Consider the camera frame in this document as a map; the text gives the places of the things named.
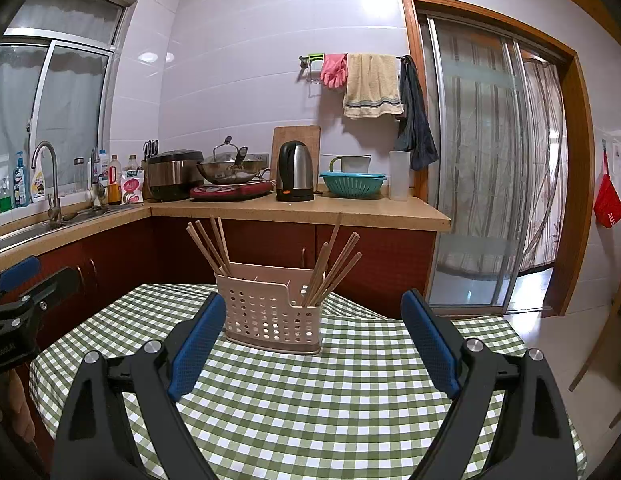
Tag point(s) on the wooden cutting board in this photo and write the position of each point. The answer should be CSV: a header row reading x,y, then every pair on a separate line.
x,y
296,134

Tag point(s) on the dark rice cooker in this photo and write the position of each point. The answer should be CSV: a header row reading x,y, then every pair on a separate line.
x,y
173,177

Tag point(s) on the cooking oil bottle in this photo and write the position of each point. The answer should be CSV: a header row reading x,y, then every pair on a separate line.
x,y
114,192

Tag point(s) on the beige perforated plastic basket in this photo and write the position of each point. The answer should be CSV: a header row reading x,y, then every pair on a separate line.
x,y
265,320

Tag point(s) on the wall power socket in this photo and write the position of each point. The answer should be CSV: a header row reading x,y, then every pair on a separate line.
x,y
261,156

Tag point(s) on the sliding glass door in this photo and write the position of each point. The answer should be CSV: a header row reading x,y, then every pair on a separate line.
x,y
475,160

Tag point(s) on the metal towel rail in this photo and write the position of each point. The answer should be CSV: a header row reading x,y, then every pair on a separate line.
x,y
304,60

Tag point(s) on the aluminium sliding window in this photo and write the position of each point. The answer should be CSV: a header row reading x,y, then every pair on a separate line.
x,y
75,110

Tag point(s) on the beige striped towel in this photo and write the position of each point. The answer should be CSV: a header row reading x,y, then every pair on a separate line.
x,y
373,85

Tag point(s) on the white translucent container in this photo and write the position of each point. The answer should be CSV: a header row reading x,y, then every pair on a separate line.
x,y
399,177

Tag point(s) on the wooden chair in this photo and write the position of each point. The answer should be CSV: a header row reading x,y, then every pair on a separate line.
x,y
588,360

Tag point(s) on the beige kitchen counter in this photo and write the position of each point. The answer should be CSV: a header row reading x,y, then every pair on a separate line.
x,y
365,212

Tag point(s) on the white bottle with blue cap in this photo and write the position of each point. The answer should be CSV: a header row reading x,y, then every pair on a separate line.
x,y
104,167

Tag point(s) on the red induction cooker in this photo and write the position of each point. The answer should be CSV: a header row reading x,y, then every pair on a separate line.
x,y
225,192

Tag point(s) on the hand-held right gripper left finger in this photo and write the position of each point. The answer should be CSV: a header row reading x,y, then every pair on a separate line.
x,y
198,347

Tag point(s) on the steel wok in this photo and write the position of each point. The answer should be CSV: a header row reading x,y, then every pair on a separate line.
x,y
230,176

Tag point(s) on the green checked tablecloth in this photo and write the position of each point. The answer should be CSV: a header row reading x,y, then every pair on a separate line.
x,y
315,400

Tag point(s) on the clear bottle with green label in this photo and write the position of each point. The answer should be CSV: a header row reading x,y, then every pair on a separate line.
x,y
133,165

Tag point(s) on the wooden door frame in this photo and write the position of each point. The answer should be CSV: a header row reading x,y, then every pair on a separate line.
x,y
578,160

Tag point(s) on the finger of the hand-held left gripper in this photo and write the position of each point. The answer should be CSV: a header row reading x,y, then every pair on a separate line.
x,y
18,272
53,287

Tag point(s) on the green plastic clip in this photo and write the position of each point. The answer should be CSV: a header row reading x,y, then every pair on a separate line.
x,y
317,57

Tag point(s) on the person's left hand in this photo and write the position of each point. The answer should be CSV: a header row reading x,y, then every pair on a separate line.
x,y
20,405

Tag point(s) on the pink rubber gloves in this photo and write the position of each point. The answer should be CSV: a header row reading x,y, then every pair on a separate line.
x,y
334,72

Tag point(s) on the clear plastic wall hook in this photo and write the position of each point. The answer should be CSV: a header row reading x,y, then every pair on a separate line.
x,y
314,74

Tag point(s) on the teal plastic colander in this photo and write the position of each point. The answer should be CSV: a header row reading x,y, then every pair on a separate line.
x,y
353,185

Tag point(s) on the dark hanging cloth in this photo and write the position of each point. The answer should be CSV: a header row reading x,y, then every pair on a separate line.
x,y
418,130

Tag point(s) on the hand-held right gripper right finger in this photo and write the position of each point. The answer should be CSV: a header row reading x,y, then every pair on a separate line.
x,y
430,345

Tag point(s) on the white spray bottle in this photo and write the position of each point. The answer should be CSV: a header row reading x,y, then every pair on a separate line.
x,y
38,185

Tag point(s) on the set of wooden chopsticks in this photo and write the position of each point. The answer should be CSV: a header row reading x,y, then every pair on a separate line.
x,y
318,285

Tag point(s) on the small steel tap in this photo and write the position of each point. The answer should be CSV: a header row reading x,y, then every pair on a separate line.
x,y
94,167

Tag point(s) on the red hanging bag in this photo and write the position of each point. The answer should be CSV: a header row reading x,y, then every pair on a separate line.
x,y
609,205

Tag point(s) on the black steel electric kettle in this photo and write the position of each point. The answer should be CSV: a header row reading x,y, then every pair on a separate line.
x,y
295,172

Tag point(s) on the pink seasoning packet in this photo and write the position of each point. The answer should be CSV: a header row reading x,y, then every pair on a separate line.
x,y
133,187

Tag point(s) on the curved steel faucet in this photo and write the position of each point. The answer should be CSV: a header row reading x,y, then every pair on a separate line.
x,y
54,185

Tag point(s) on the glass pot lid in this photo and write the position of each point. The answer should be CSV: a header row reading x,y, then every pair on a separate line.
x,y
226,152

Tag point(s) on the small green bottle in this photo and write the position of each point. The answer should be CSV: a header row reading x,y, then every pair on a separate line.
x,y
5,202

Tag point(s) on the steel kitchen sink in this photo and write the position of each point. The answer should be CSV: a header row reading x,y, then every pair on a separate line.
x,y
20,237

